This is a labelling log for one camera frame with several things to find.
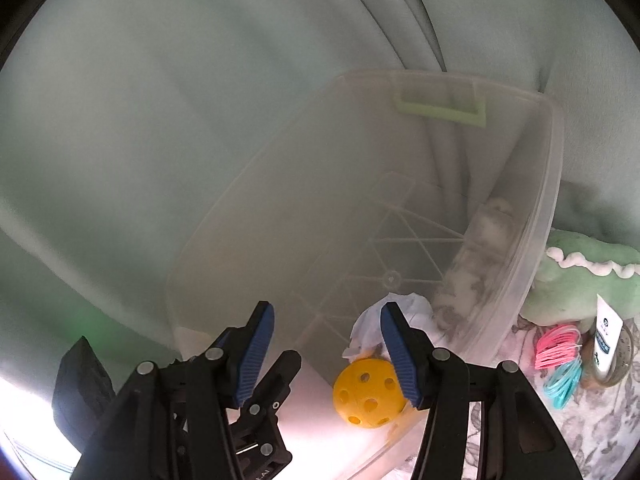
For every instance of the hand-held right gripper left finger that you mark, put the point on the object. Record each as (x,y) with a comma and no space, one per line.
(252,360)

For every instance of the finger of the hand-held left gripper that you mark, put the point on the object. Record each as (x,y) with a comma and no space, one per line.
(280,377)
(77,390)

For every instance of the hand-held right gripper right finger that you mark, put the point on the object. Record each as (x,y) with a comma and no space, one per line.
(400,355)

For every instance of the yellow perforated plastic ball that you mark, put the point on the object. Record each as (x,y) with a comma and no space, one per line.
(365,385)

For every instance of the green dinosaur plush toy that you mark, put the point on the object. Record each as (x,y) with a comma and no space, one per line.
(565,285)

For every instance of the clear plastic storage container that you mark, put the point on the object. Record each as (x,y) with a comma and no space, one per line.
(300,185)

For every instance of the crumpled white tissue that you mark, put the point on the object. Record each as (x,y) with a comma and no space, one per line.
(367,325)

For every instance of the white squeeze tube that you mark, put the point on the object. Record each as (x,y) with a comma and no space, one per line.
(607,330)

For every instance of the clear tape roll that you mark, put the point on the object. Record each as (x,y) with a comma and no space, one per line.
(626,355)

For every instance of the light green sofa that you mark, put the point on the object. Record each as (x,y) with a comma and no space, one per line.
(150,110)

